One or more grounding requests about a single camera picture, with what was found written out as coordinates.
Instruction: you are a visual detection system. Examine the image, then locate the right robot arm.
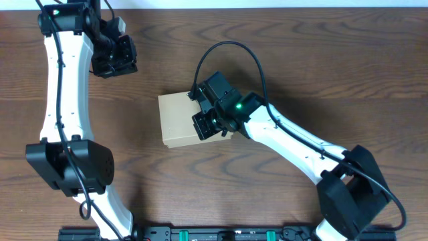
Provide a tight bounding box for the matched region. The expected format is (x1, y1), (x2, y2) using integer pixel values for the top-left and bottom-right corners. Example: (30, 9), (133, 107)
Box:
(188, 72), (391, 240)

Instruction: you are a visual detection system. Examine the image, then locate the brown cardboard box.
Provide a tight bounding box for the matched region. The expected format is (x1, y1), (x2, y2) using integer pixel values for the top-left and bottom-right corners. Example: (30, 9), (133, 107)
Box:
(158, 92), (233, 149)

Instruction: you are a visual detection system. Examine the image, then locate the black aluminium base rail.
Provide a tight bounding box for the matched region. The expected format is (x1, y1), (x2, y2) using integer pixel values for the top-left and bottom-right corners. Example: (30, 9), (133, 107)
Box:
(58, 226), (397, 241)

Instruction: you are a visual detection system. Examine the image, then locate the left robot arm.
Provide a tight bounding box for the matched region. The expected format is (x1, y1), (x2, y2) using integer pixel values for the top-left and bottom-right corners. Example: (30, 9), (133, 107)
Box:
(25, 0), (144, 240)

